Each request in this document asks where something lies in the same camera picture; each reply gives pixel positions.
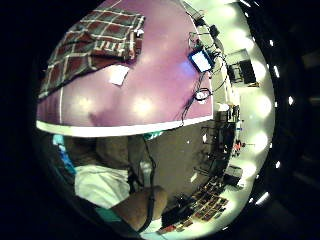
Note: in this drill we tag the small round black device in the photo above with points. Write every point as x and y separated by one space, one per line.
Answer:
202 95

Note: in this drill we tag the white paper sheet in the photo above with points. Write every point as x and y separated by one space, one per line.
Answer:
118 74

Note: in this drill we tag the tablet with lit screen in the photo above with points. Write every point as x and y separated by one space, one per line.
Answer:
201 60

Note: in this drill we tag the the person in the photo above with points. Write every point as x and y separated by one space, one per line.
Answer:
100 173

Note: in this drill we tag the black box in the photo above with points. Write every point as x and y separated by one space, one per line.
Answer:
232 175

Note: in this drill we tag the group of dark floor cases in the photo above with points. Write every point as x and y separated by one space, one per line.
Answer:
206 203

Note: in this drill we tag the black equipment rack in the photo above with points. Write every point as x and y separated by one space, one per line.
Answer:
242 71

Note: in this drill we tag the red plaid cloth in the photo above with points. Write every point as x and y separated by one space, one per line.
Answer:
90 43

